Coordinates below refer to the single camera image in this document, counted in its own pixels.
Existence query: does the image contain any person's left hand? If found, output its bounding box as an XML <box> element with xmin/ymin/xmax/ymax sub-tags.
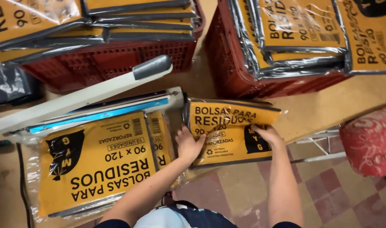
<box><xmin>175</xmin><ymin>125</ymin><xmax>207</xmax><ymax>165</ymax></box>

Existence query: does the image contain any person's right hand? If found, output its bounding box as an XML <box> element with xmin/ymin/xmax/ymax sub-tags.
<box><xmin>251</xmin><ymin>124</ymin><xmax>284</xmax><ymax>149</ymax></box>

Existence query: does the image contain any red crate of yellow packets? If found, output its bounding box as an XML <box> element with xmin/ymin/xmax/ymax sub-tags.
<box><xmin>0</xmin><ymin>0</ymin><xmax>207</xmax><ymax>93</ymax></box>
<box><xmin>205</xmin><ymin>0</ymin><xmax>386</xmax><ymax>99</ymax></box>

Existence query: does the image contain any person's dark patterned shirt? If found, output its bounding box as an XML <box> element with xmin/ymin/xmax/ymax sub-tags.
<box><xmin>94</xmin><ymin>199</ymin><xmax>302</xmax><ymax>228</ymax></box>

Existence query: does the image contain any large yellow bag packet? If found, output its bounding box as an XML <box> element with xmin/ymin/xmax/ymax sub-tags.
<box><xmin>23</xmin><ymin>111</ymin><xmax>181</xmax><ymax>223</ymax></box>

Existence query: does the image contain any red patterned cushion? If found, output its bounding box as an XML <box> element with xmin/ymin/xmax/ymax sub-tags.
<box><xmin>339</xmin><ymin>104</ymin><xmax>386</xmax><ymax>178</ymax></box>

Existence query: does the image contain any white impulse heat sealer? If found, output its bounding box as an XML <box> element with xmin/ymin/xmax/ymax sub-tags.
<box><xmin>0</xmin><ymin>54</ymin><xmax>185</xmax><ymax>137</ymax></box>

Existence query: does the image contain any heap of black plastic bags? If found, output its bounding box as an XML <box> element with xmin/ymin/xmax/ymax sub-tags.
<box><xmin>0</xmin><ymin>54</ymin><xmax>43</xmax><ymax>107</ymax></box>

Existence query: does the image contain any white metal frame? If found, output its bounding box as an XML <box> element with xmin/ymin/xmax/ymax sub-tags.
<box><xmin>289</xmin><ymin>127</ymin><xmax>347</xmax><ymax>164</ymax></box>

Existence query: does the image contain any black cable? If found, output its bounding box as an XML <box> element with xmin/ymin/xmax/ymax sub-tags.
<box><xmin>16</xmin><ymin>143</ymin><xmax>34</xmax><ymax>228</ymax></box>

